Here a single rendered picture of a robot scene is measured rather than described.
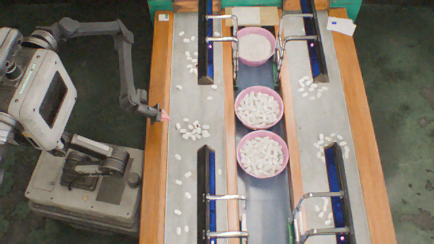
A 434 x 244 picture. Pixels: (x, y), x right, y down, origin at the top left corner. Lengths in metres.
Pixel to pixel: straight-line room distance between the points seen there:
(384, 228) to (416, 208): 1.00
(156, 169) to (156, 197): 0.15
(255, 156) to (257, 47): 0.73
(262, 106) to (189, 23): 0.74
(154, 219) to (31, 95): 0.83
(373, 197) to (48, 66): 1.61
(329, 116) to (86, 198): 1.44
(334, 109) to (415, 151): 1.08
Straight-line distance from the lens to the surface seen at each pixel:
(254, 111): 2.34
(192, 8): 2.70
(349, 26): 2.78
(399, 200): 3.14
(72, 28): 2.03
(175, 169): 2.19
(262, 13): 2.73
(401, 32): 3.97
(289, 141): 2.24
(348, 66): 2.58
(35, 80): 1.73
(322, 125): 2.35
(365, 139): 2.34
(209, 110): 2.33
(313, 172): 2.22
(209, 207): 1.73
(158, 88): 2.41
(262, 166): 2.21
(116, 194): 2.48
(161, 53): 2.55
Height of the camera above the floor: 2.74
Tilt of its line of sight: 61 degrees down
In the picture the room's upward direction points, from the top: 1 degrees counter-clockwise
